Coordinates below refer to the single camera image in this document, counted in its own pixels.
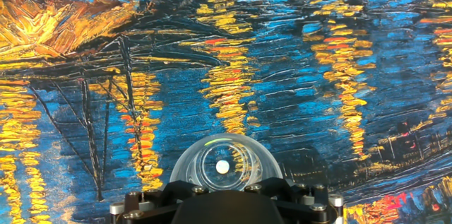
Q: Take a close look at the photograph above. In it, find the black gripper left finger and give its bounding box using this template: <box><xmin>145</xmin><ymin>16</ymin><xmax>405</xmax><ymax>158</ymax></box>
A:
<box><xmin>109</xmin><ymin>179</ymin><xmax>210</xmax><ymax>224</ymax></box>

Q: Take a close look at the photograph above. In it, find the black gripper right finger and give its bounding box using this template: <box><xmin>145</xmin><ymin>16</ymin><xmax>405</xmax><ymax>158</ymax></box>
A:
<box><xmin>243</xmin><ymin>177</ymin><xmax>345</xmax><ymax>224</ymax></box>

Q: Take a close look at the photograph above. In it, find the clear plastic cup with handle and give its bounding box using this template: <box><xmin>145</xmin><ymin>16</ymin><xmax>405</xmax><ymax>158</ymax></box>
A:
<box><xmin>169</xmin><ymin>132</ymin><xmax>284</xmax><ymax>193</ymax></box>

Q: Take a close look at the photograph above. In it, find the blue starry painting cloth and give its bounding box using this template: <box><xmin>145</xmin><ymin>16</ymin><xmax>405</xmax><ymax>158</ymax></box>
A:
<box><xmin>0</xmin><ymin>0</ymin><xmax>452</xmax><ymax>224</ymax></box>

